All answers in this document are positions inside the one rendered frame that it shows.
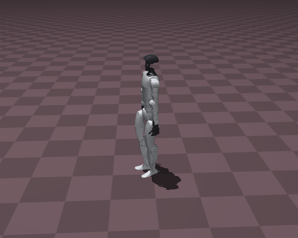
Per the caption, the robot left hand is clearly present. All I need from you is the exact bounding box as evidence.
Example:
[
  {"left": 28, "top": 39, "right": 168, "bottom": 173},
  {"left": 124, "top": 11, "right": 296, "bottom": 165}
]
[{"left": 149, "top": 121, "right": 159, "bottom": 136}]

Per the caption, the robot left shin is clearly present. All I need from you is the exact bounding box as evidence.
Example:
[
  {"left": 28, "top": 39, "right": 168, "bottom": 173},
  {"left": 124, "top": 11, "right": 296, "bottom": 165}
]
[{"left": 147, "top": 146, "right": 158, "bottom": 173}]

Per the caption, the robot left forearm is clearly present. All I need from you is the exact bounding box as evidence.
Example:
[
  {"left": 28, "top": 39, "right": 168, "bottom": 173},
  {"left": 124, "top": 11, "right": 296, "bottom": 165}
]
[{"left": 151, "top": 101, "right": 159, "bottom": 125}]

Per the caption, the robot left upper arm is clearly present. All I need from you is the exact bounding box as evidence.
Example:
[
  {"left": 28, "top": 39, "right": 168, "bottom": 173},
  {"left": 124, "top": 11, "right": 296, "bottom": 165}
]
[{"left": 149, "top": 78, "right": 159, "bottom": 107}]

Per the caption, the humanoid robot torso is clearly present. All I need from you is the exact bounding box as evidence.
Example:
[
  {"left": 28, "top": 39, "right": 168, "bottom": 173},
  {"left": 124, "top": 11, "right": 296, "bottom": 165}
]
[{"left": 142, "top": 71, "right": 159, "bottom": 121}]

